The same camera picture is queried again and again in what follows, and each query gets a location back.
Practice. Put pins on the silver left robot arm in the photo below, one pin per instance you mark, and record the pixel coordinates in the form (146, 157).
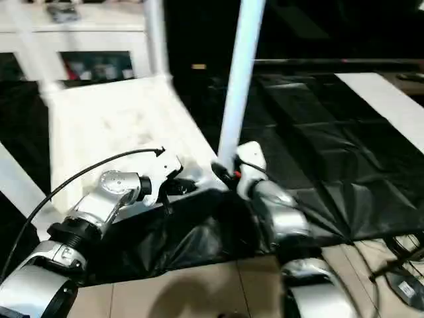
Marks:
(106, 192)

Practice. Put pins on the black glossy mat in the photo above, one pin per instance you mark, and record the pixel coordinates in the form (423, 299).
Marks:
(331, 149)

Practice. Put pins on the small yellow label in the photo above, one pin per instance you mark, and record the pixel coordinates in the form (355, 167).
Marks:
(198, 66)

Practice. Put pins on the dark brown round object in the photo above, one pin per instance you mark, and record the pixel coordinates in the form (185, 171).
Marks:
(232, 315)

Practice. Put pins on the black horizontal bar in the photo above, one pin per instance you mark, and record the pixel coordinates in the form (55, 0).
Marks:
(331, 61)

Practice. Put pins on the red white bottle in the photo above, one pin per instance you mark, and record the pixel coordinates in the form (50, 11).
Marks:
(70, 71)

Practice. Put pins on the white glass-door cabinet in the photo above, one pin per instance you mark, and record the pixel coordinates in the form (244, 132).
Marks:
(99, 36)

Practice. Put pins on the white flat panel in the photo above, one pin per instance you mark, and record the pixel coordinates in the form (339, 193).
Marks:
(387, 99)

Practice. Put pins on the black object on floor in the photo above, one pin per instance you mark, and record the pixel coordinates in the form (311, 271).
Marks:
(391, 266)

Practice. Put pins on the black backdrop cloth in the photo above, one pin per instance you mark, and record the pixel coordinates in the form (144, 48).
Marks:
(331, 26)

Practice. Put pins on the dark round stand base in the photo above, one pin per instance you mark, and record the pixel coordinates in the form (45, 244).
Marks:
(407, 286)

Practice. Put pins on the dark object on cabinet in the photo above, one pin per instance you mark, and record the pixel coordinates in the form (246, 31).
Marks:
(63, 13)

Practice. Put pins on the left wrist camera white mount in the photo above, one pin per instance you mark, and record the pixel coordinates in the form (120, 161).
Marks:
(162, 165)

